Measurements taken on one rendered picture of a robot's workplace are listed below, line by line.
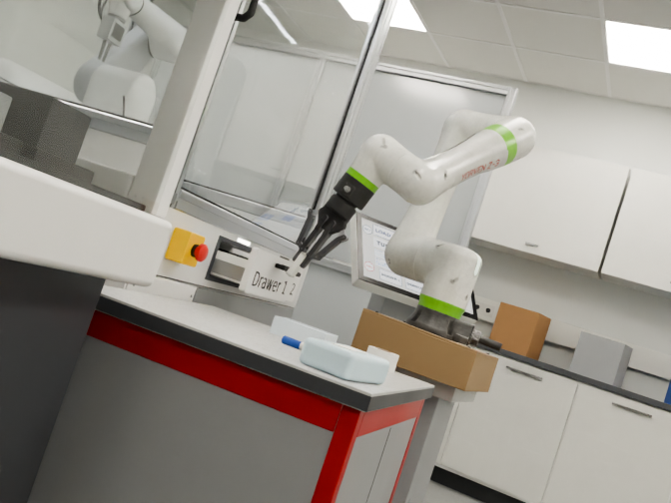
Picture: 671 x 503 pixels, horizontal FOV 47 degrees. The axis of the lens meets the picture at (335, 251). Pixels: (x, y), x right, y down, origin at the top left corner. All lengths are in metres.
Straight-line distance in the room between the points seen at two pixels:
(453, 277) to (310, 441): 0.97
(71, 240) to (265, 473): 0.47
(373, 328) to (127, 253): 1.00
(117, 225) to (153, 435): 0.39
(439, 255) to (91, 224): 1.24
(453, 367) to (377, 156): 0.55
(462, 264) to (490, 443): 2.80
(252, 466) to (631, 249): 4.12
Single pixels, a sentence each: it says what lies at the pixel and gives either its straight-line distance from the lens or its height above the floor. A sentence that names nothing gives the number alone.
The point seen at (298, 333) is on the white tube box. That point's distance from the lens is 1.62.
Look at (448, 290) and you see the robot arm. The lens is 2.05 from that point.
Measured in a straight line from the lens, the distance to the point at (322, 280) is 3.72.
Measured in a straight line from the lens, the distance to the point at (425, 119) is 3.75.
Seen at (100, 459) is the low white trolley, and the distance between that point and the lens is 1.34.
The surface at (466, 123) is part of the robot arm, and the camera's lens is 2.24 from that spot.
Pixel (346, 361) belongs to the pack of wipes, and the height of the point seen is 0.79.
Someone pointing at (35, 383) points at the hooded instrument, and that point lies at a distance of 1.16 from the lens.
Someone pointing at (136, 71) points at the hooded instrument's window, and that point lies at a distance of 1.03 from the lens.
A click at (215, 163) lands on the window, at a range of 1.80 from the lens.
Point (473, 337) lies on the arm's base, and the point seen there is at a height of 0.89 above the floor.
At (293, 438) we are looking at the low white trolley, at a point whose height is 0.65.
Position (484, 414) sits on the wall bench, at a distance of 4.76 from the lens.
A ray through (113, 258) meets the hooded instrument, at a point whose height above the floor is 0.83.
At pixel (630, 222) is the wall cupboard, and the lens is 5.14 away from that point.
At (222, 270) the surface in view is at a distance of 1.88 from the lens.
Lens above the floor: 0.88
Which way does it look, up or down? 3 degrees up
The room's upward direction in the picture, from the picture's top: 19 degrees clockwise
